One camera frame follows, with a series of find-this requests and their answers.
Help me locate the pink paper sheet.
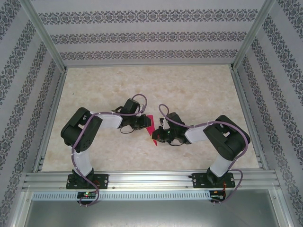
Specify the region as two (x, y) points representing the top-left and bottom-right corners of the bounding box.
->
(145, 114), (160, 148)

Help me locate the grey metal sheet panel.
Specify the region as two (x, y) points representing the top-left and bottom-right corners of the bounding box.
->
(20, 189), (288, 227)

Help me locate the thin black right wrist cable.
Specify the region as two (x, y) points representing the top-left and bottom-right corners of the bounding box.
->
(169, 139), (188, 147)

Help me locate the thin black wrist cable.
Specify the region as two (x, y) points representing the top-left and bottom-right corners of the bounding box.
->
(169, 139), (188, 147)
(118, 124), (134, 135)

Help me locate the thin black left wrist cable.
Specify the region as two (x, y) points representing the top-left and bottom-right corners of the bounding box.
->
(118, 124), (134, 135)

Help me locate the thin aluminium back rail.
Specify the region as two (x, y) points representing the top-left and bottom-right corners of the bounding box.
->
(64, 62), (235, 68)

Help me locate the aluminium mounting rail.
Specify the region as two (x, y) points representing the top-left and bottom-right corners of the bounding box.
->
(22, 170), (282, 191)

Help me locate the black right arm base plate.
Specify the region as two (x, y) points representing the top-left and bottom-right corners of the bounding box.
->
(192, 172), (236, 189)

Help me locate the grey slotted cable duct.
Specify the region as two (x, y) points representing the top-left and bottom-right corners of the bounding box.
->
(31, 191), (212, 201)

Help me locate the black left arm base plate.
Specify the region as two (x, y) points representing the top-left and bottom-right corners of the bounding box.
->
(65, 174), (110, 190)

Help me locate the aluminium side rail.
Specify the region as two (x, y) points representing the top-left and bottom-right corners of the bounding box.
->
(230, 68), (270, 170)
(32, 68), (69, 173)

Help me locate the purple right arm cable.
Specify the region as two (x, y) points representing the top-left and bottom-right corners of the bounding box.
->
(158, 104), (251, 207)

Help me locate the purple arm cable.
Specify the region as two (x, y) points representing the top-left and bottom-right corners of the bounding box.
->
(158, 104), (251, 207)
(71, 94), (150, 208)

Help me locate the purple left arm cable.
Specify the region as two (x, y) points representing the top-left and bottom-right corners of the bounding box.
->
(71, 94), (150, 208)

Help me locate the aluminium frame post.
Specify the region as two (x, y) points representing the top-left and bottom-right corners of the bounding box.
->
(19, 0), (69, 72)
(230, 0), (277, 72)

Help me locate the short aluminium frame strut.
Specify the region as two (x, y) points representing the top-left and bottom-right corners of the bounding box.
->
(8, 190), (34, 227)
(269, 189), (297, 227)

